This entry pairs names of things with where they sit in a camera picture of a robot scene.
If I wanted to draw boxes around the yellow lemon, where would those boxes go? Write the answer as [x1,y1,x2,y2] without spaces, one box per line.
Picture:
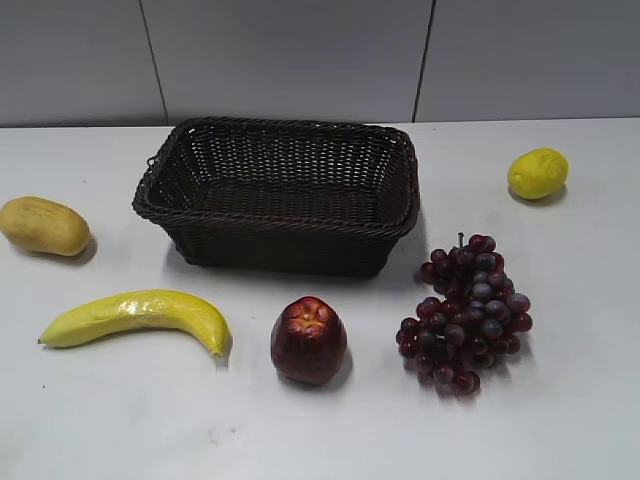
[507,148,570,200]

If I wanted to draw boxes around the dark red apple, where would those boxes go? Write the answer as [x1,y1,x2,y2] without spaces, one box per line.
[270,296,347,387]

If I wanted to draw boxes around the dark red grape bunch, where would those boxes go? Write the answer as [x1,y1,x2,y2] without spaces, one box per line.
[395,233,533,396]

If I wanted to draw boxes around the yellow banana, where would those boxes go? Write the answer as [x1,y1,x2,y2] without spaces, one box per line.
[38,289,231,357]

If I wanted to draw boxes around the brown potato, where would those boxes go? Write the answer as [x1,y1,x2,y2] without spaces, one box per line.
[1,196,90,257]

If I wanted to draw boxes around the black woven basket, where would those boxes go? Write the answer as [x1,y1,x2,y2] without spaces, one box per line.
[132,117,420,278]

